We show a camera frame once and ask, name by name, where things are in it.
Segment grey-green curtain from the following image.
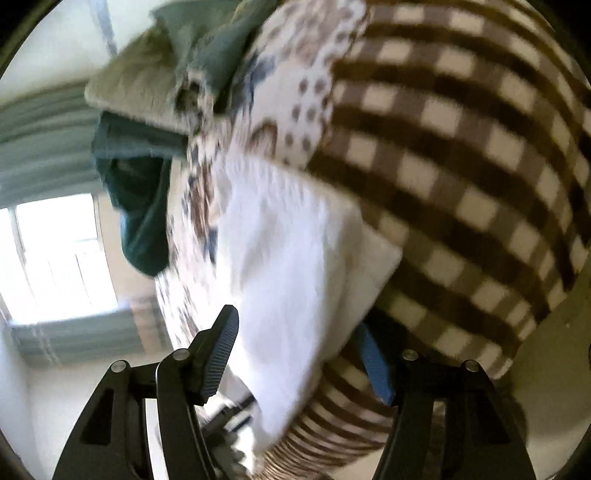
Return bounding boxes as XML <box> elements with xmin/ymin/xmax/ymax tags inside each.
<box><xmin>0</xmin><ymin>80</ymin><xmax>103</xmax><ymax>209</ymax></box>

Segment floral patterned quilt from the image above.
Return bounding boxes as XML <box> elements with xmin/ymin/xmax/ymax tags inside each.
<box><xmin>154</xmin><ymin>0</ymin><xmax>370</xmax><ymax>352</ymax></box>

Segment white pants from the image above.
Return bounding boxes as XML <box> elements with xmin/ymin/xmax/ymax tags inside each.
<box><xmin>210</xmin><ymin>152</ymin><xmax>403</xmax><ymax>455</ymax></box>

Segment brown checkered blanket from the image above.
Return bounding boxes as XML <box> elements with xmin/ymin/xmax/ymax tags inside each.
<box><xmin>249</xmin><ymin>0</ymin><xmax>591</xmax><ymax>480</ymax></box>

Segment dark teal garment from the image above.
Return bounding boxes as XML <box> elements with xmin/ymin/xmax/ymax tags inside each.
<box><xmin>91</xmin><ymin>0</ymin><xmax>282</xmax><ymax>278</ymax></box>

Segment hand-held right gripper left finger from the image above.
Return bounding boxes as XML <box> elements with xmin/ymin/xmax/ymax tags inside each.
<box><xmin>52</xmin><ymin>305</ymin><xmax>240</xmax><ymax>480</ymax></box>

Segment bright window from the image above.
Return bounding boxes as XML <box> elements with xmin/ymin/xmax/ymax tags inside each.
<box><xmin>0</xmin><ymin>194</ymin><xmax>118</xmax><ymax>326</ymax></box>

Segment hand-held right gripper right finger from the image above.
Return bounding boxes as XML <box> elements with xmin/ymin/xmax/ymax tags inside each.
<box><xmin>353</xmin><ymin>310</ymin><xmax>537</xmax><ymax>480</ymax></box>

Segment olive green cloth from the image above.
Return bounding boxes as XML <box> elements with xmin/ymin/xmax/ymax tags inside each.
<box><xmin>84</xmin><ymin>30</ymin><xmax>195</xmax><ymax>136</ymax></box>

